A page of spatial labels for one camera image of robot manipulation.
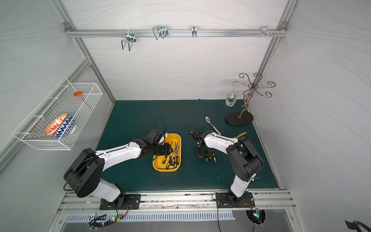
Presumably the yellow plastic storage tray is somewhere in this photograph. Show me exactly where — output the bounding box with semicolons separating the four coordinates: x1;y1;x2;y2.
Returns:
152;133;182;173

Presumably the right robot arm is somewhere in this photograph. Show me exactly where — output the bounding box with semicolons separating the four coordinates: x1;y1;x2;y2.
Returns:
191;129;264;199

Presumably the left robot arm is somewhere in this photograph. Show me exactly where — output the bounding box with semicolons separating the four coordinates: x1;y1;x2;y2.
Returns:
63;138;173;203

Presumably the green table mat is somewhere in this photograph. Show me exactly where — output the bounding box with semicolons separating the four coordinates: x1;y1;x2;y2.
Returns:
98;100;266;191

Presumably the wooden knife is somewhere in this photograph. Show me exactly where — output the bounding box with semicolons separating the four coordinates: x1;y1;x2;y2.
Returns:
233;131;247;139

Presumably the copper hook stand black base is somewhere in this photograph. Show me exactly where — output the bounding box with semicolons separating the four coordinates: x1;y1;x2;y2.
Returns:
225;73;276;126

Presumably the clear glass jar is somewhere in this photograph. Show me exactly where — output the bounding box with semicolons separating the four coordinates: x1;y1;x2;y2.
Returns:
226;92;237;107

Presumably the white vent strip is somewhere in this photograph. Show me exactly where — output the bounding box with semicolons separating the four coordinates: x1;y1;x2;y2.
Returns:
65;210;235;223

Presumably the blue patterned bowl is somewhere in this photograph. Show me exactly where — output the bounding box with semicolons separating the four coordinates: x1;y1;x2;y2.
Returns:
52;115;75;138

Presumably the orange spoon in basket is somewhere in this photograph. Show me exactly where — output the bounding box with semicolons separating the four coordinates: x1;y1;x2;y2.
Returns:
74;91;92;110

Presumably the orange patterned bowl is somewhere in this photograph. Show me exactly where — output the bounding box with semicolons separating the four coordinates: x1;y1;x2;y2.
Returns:
44;114;68;136

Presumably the metal double hook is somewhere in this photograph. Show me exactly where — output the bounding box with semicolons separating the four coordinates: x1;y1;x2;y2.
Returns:
121;30;136;51

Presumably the metal loop hook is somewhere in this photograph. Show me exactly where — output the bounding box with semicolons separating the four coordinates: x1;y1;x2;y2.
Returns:
152;26;169;40

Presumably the small metal hook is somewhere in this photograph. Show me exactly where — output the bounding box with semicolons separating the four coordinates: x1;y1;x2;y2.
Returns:
191;26;197;38

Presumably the metal clamp hook right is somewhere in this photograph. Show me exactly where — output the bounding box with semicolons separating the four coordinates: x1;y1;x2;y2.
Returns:
257;26;277;37

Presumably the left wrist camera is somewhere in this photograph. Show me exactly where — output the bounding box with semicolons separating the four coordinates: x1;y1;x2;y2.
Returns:
148;128;167;144

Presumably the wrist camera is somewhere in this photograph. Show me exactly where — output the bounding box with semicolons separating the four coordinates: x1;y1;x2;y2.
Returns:
148;128;167;144
191;128;203;144

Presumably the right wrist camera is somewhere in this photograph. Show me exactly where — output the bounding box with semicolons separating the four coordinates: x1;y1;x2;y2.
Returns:
191;128;203;144

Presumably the metal spoon white handle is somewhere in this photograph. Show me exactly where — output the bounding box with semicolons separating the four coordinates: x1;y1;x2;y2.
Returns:
205;116;221;135

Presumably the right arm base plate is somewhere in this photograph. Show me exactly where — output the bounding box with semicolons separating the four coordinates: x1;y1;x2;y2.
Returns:
212;192;255;208

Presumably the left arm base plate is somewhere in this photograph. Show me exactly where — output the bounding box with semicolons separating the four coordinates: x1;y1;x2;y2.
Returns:
99;194;141;210

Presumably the black cable bundle left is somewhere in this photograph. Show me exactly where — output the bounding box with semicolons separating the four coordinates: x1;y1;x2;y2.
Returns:
87;200;130;230

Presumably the aluminium front rail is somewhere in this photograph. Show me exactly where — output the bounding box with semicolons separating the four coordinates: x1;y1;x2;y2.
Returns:
58;189;296;213

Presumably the aluminium rail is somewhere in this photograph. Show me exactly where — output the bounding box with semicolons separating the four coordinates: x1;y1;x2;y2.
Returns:
58;189;296;213
65;28;288;38

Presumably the white wire basket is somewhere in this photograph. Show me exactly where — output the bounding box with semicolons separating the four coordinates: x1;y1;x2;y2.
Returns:
12;77;103;150

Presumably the aluminium top rail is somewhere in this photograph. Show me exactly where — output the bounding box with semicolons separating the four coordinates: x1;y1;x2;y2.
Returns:
65;28;288;38

